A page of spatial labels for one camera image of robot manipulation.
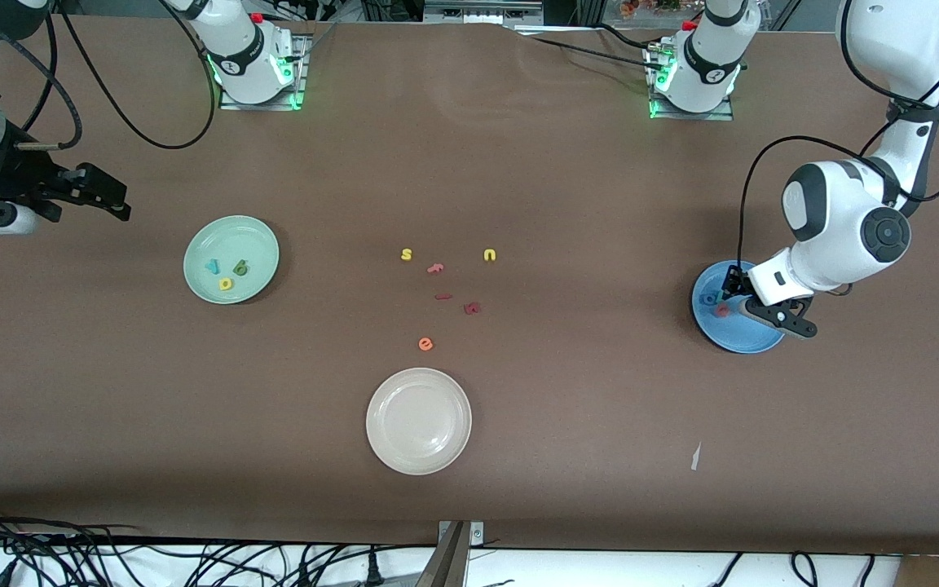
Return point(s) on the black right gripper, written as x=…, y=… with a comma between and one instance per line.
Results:
x=19, y=180

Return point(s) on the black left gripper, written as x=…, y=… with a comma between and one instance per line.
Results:
x=735, y=284

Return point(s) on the green foam letter b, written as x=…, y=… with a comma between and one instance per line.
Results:
x=240, y=268

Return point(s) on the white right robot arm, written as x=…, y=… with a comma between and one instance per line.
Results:
x=245, y=57

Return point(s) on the blue plate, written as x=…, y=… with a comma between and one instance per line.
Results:
x=742, y=336

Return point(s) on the light green plate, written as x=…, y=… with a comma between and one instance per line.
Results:
x=231, y=244

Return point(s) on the brown paper table cover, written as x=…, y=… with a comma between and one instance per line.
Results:
x=600, y=204

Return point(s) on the white tape scrap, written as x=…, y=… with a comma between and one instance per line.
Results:
x=694, y=458

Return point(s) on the dark red foam letter k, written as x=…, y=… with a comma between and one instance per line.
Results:
x=472, y=308

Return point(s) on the white plate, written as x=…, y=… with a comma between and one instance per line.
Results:
x=419, y=421

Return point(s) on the black power plug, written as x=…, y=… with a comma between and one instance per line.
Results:
x=372, y=568

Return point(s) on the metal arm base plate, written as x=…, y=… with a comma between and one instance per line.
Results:
x=689, y=115
x=262, y=105

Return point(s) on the metal clamp bracket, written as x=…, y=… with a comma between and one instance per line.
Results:
x=449, y=562

